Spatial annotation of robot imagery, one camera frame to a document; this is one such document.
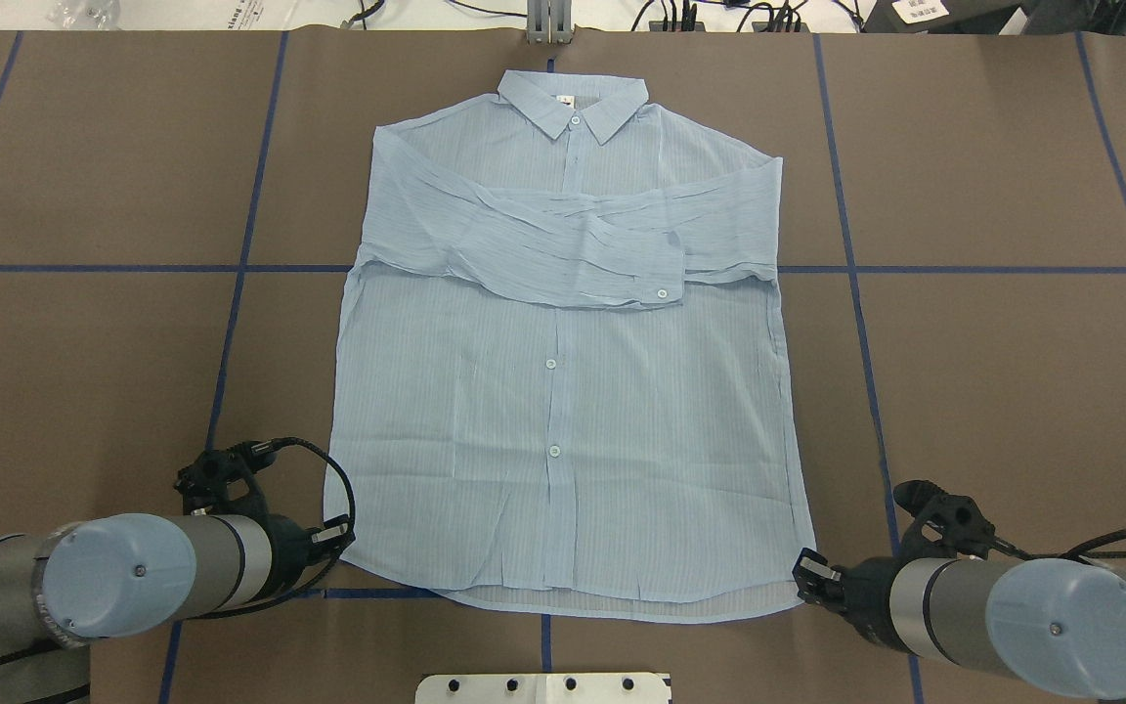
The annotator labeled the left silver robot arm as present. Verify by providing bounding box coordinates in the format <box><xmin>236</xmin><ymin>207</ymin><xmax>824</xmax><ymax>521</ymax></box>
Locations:
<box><xmin>0</xmin><ymin>513</ymin><xmax>354</xmax><ymax>703</ymax></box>

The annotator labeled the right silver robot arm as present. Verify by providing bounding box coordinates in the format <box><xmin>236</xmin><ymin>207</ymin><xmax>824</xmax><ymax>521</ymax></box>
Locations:
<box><xmin>792</xmin><ymin>550</ymin><xmax>1126</xmax><ymax>703</ymax></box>

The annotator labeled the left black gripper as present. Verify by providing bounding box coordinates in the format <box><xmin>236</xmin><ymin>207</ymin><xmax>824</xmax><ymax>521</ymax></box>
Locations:
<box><xmin>265</xmin><ymin>516</ymin><xmax>352</xmax><ymax>596</ymax></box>

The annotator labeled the aluminium frame post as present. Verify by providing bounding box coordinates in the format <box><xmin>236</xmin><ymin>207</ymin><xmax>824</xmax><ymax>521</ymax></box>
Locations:
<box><xmin>526</xmin><ymin>0</ymin><xmax>575</xmax><ymax>46</ymax></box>

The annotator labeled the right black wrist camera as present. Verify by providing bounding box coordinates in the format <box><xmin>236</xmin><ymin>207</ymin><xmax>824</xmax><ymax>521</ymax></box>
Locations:
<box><xmin>892</xmin><ymin>480</ymin><xmax>1015</xmax><ymax>564</ymax></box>

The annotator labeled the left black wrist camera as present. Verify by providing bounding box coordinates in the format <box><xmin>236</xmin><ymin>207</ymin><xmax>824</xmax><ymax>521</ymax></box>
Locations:
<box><xmin>173</xmin><ymin>442</ymin><xmax>277</xmax><ymax>520</ymax></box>

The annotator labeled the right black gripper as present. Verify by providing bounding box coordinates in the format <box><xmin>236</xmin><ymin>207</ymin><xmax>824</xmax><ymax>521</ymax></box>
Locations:
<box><xmin>792</xmin><ymin>549</ymin><xmax>899</xmax><ymax>647</ymax></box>

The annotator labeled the clear plastic bag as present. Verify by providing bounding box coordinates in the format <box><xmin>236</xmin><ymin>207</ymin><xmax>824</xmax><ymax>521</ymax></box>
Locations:
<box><xmin>45</xmin><ymin>0</ymin><xmax>122</xmax><ymax>32</ymax></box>

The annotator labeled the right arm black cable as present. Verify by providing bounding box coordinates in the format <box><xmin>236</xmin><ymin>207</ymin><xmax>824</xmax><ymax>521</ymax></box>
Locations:
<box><xmin>1003</xmin><ymin>522</ymin><xmax>1126</xmax><ymax>564</ymax></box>

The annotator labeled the light blue button shirt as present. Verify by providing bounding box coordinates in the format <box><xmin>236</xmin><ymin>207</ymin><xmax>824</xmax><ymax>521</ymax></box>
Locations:
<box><xmin>329</xmin><ymin>70</ymin><xmax>816</xmax><ymax>624</ymax></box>

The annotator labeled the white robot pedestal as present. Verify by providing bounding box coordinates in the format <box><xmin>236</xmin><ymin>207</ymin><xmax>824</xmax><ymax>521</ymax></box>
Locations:
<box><xmin>414</xmin><ymin>672</ymin><xmax>673</xmax><ymax>703</ymax></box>

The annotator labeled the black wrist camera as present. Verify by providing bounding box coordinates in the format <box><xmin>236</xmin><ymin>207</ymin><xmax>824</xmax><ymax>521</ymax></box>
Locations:
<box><xmin>892</xmin><ymin>480</ymin><xmax>1015</xmax><ymax>564</ymax></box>
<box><xmin>173</xmin><ymin>442</ymin><xmax>277</xmax><ymax>520</ymax></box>

